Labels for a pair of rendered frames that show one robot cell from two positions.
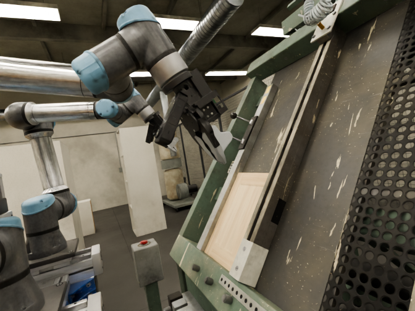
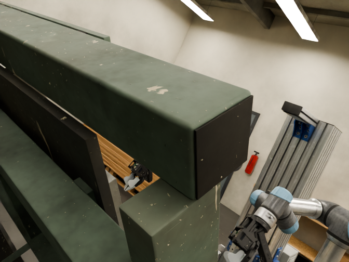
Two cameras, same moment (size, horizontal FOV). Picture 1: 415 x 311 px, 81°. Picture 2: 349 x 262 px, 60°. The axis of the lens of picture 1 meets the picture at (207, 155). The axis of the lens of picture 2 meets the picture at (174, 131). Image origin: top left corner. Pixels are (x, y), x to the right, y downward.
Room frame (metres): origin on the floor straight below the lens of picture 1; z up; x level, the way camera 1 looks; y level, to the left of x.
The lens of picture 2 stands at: (1.92, -0.60, 1.86)
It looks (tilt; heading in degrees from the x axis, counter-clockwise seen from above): 7 degrees down; 153
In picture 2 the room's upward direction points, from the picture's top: 23 degrees clockwise
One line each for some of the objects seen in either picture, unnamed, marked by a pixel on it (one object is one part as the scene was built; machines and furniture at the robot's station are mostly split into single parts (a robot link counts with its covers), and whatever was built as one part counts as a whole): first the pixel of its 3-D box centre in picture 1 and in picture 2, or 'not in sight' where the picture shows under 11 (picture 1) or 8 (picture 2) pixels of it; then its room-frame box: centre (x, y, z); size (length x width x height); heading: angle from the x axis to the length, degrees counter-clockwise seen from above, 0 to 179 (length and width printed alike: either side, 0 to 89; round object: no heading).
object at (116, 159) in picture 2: not in sight; (134, 158); (-3.45, 1.54, 0.39); 2.46 x 1.04 x 0.78; 25
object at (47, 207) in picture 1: (41, 211); not in sight; (1.01, 0.72, 1.20); 0.13 x 0.12 x 0.14; 2
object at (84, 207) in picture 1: (78, 218); not in sight; (5.33, 3.05, 0.36); 0.58 x 0.45 x 0.72; 115
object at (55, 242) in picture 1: (44, 240); not in sight; (1.00, 0.72, 1.09); 0.15 x 0.15 x 0.10
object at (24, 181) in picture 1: (49, 215); not in sight; (3.06, 2.11, 0.88); 0.90 x 0.60 x 1.75; 25
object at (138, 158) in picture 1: (141, 179); not in sight; (4.87, 1.41, 1.03); 0.60 x 0.58 x 2.05; 25
